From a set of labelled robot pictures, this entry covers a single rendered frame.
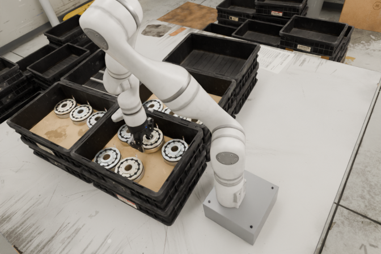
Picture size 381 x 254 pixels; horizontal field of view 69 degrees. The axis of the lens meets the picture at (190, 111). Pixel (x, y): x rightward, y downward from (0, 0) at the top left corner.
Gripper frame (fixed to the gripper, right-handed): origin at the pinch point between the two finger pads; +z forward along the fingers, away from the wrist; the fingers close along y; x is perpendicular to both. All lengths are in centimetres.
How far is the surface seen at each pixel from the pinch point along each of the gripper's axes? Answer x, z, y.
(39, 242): 21, 18, -44
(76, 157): 15.3, -5.4, -18.4
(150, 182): -9.4, 4.4, -10.9
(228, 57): -2, 4, 69
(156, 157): -5.1, 4.4, -1.1
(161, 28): 67, 17, 102
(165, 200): -19.9, 0.5, -15.4
